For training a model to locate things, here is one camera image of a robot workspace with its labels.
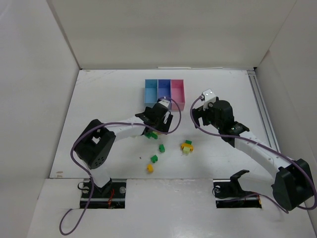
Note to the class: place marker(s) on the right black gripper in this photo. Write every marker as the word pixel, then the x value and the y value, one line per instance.
pixel 199 116

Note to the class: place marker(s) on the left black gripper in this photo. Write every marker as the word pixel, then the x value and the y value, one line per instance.
pixel 163 122

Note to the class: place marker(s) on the dark green lego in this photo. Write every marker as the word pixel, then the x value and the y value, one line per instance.
pixel 151 135

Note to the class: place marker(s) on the yellow arch lego brick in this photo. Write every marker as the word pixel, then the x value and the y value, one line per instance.
pixel 184 144

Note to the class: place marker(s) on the light green lego brick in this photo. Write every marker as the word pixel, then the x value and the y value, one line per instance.
pixel 186 150

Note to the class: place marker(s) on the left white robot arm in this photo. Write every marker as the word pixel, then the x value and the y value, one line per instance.
pixel 94 144

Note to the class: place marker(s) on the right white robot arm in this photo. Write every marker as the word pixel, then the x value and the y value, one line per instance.
pixel 293 182

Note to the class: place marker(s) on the light blue container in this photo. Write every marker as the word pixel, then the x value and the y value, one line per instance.
pixel 151 91

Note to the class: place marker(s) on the small yellow lego brick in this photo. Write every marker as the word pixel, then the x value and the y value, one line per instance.
pixel 150 168

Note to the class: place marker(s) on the pink container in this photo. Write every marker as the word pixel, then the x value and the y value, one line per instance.
pixel 178 92

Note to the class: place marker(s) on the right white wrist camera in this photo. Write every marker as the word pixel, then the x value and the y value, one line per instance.
pixel 208 96

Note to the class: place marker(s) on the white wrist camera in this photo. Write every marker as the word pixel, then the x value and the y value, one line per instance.
pixel 208 96
pixel 165 102

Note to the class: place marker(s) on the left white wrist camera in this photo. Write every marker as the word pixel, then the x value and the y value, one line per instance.
pixel 165 102

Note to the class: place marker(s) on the aluminium rail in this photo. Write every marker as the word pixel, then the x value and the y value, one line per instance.
pixel 269 131

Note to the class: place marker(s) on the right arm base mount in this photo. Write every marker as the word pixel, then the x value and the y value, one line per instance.
pixel 229 193

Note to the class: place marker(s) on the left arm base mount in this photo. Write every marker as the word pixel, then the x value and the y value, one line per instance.
pixel 111 197

